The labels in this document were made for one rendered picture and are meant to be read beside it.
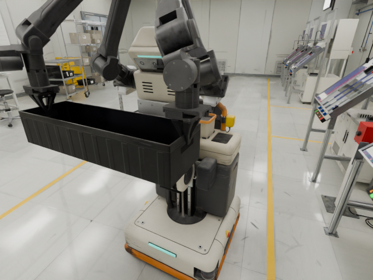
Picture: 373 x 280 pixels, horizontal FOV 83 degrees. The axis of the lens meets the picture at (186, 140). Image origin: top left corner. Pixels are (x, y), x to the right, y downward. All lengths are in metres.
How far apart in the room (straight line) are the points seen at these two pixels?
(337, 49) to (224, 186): 4.71
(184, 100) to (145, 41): 0.45
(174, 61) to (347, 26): 5.34
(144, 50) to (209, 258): 1.07
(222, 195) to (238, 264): 0.51
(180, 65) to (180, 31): 0.09
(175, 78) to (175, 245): 1.09
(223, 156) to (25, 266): 1.47
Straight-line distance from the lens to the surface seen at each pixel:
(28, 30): 0.83
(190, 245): 1.35
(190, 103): 0.48
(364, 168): 2.69
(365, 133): 2.01
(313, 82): 5.63
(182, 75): 0.40
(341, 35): 5.63
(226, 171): 1.25
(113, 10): 0.94
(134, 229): 1.47
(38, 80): 0.88
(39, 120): 0.80
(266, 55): 9.59
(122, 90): 1.07
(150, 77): 0.93
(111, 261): 1.71
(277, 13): 9.62
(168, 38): 0.47
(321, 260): 1.87
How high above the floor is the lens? 1.34
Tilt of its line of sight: 25 degrees down
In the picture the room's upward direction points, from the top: straight up
